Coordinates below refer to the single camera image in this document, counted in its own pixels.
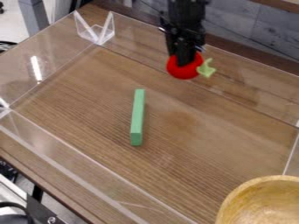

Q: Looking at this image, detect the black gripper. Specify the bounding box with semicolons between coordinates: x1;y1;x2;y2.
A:
159;0;210;67

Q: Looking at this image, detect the red plush fruit green leaf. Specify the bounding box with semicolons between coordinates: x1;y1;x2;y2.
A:
166;52;218;80

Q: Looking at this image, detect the green rectangular block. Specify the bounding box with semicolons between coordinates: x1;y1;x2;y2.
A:
130;89;146;146

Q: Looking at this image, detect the wooden bowl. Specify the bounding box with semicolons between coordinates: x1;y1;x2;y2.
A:
215;175;299;224

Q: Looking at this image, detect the black metal clamp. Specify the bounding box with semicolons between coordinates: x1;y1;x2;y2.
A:
26;195;68;224

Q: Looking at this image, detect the clear acrylic tray enclosure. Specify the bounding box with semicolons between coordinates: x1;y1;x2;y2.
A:
0;10;299;224

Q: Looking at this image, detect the black cable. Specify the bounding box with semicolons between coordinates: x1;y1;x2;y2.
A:
0;201;34;224

